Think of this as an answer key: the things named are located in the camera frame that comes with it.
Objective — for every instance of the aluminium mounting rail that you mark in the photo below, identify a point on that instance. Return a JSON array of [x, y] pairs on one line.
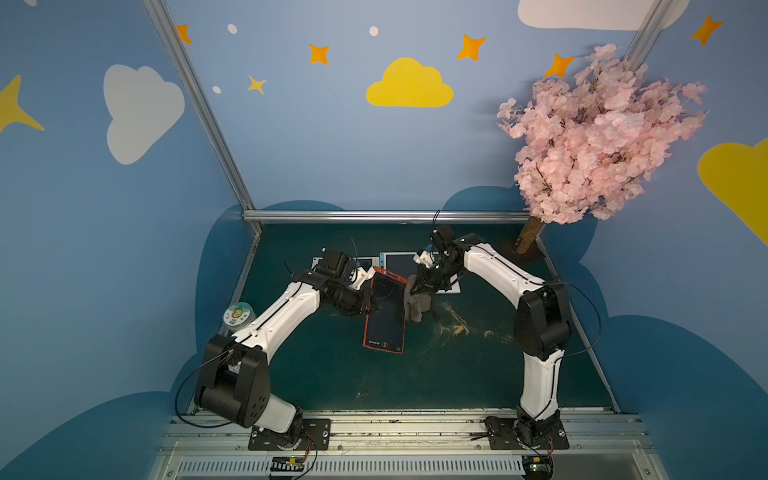
[[416, 444]]

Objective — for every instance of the red framed drawing tablet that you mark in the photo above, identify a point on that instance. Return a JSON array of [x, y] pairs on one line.
[[385, 320]]

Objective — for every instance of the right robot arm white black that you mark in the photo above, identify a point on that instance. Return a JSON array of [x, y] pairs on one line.
[[542, 327]]

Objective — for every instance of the grey blue wiping cloth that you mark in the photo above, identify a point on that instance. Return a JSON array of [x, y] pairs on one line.
[[415, 305]]

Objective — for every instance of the left controller board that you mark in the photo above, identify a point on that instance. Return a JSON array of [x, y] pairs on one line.
[[287, 466]]

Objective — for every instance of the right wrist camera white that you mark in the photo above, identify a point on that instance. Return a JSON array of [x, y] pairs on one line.
[[425, 258]]

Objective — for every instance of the white framed drawing tablet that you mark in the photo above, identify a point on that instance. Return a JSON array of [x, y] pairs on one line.
[[365, 262]]

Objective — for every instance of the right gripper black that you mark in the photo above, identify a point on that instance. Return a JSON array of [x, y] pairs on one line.
[[427, 281]]

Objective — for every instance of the controller board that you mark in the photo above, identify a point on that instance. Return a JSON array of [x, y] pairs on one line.
[[537, 468], [287, 466]]

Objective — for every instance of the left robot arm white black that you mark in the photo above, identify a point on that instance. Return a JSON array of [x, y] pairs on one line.
[[234, 378]]

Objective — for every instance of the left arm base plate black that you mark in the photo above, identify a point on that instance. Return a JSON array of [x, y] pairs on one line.
[[302, 433]]

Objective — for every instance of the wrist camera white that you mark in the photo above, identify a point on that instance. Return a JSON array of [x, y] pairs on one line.
[[425, 258], [361, 276]]

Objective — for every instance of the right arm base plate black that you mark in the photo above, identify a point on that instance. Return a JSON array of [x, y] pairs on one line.
[[512, 433]]

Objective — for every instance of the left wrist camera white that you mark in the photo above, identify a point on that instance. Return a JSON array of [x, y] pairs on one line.
[[361, 276]]

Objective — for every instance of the pink cherry blossom tree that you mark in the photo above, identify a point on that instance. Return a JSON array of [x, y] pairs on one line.
[[592, 143]]

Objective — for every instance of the right controller board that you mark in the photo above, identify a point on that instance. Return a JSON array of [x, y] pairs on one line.
[[537, 468]]

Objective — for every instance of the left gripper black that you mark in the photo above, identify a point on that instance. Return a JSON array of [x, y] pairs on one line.
[[361, 298]]

